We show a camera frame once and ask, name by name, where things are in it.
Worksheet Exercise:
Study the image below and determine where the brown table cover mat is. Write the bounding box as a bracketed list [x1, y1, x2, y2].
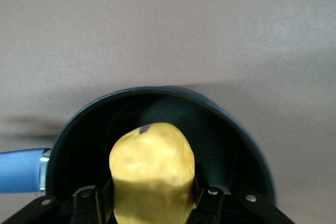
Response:
[0, 0, 336, 224]

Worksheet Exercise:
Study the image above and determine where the black pot with blue handle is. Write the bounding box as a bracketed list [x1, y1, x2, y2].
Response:
[0, 86, 276, 209]

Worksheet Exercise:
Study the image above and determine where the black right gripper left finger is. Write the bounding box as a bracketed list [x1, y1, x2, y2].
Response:
[71, 176, 117, 224]

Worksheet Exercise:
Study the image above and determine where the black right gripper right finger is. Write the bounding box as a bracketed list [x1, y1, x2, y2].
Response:
[187, 163, 232, 224]

